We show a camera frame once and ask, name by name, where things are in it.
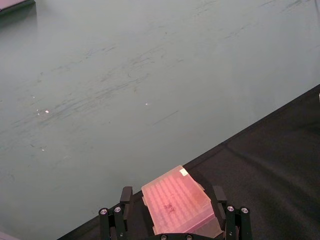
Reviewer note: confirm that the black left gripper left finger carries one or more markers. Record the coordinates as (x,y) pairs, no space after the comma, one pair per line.
(119,215)

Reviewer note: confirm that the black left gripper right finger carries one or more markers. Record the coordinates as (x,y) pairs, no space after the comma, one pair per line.
(232,220)

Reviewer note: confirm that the black table cloth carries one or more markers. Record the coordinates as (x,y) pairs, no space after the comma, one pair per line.
(260,175)

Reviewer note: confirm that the clear plastic case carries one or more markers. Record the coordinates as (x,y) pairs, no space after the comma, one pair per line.
(176,201)

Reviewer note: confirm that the dark object at wall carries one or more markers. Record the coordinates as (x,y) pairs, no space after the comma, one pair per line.
(15,7)

